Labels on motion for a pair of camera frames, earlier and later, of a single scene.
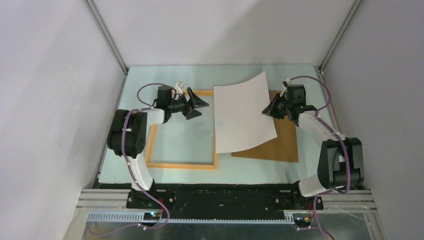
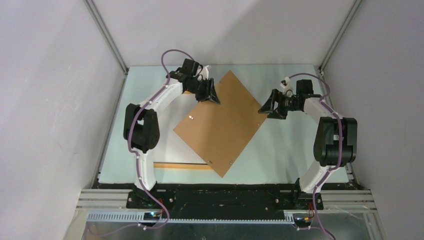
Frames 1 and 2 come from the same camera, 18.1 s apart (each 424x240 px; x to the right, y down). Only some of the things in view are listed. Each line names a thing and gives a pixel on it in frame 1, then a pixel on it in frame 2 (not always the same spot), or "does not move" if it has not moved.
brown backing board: (284, 147) to (219, 132)
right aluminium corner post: (340, 34) does not move
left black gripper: (194, 102) to (209, 92)
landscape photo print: (240, 122) to (172, 148)
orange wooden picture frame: (152, 136) does not move
